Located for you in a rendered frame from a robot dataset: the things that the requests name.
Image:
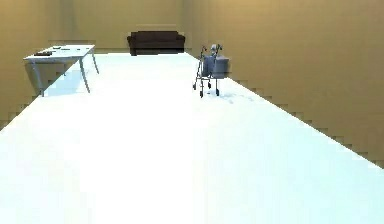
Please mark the black flat object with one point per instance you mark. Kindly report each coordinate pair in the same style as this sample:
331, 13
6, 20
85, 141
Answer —
43, 53

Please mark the dark brown sofa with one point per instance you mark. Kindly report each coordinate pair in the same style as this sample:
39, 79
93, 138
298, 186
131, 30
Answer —
155, 41

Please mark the white table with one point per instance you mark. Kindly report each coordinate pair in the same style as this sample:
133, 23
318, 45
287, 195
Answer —
63, 53

